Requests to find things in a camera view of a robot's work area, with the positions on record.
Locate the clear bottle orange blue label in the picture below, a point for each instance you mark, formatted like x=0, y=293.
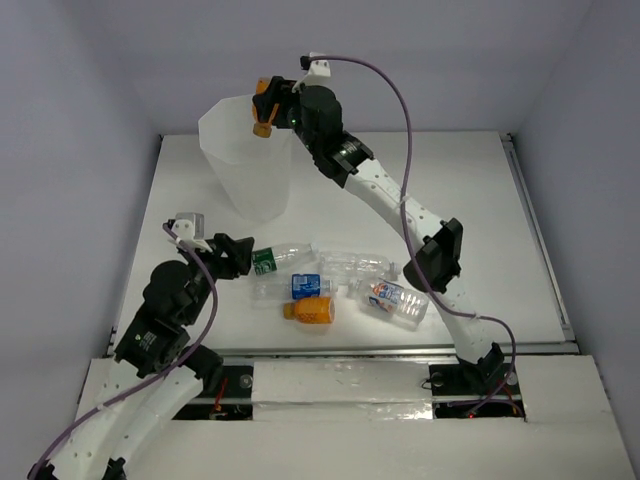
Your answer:
x=389, y=302

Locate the aluminium side rail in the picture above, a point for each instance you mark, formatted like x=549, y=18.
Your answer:
x=508, y=145

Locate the orange bottle with white label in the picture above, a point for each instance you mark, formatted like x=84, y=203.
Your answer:
x=264, y=106

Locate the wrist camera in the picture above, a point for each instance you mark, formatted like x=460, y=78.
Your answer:
x=316, y=70
x=189, y=225

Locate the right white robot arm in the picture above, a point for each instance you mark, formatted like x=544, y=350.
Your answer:
x=314, y=114

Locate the orange textured juice bottle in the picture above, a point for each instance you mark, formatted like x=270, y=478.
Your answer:
x=311, y=310

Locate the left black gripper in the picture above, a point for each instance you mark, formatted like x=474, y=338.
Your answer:
x=228, y=255

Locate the clear crushed unlabelled bottle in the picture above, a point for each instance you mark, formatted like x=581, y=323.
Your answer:
x=343, y=266

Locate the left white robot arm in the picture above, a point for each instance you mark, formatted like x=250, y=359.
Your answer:
x=156, y=368

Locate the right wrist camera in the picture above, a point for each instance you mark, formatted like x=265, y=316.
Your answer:
x=316, y=70

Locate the translucent white plastic bin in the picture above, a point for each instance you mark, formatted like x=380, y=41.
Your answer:
x=254, y=171

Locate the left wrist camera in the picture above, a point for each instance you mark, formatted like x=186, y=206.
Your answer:
x=189, y=225

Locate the clear bottle green label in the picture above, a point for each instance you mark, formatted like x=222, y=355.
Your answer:
x=281, y=257

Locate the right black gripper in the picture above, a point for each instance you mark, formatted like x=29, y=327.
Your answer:
x=280, y=89

